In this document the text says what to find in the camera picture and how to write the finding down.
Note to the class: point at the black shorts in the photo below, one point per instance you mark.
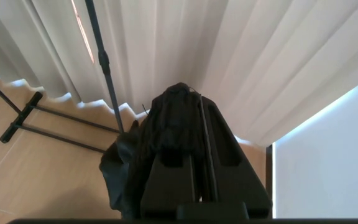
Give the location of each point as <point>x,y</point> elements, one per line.
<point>169,124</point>

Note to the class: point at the black clothes rack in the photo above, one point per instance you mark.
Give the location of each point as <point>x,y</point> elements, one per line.
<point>104,62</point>

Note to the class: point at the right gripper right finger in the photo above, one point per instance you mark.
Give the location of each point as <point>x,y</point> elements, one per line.
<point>238,186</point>

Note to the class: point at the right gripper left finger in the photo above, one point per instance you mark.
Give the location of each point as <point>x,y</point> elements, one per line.
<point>166,186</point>

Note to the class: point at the beige curtain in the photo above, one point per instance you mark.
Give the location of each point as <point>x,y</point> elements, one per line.
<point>228,46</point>

